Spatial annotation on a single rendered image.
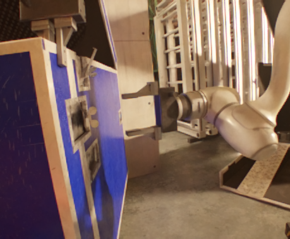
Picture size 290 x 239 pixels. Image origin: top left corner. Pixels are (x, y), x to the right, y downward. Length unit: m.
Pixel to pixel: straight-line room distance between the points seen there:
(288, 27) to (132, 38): 1.36
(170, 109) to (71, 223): 0.38
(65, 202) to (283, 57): 0.64
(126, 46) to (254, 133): 1.43
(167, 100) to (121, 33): 1.30
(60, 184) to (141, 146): 1.49
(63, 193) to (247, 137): 0.45
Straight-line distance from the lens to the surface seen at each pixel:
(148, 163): 1.98
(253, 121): 0.58
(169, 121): 0.60
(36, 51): 0.43
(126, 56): 1.81
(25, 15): 0.53
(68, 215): 0.49
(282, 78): 0.63
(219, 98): 0.65
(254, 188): 1.74
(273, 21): 2.76
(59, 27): 0.50
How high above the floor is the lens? 0.86
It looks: 10 degrees down
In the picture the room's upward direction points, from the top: 5 degrees counter-clockwise
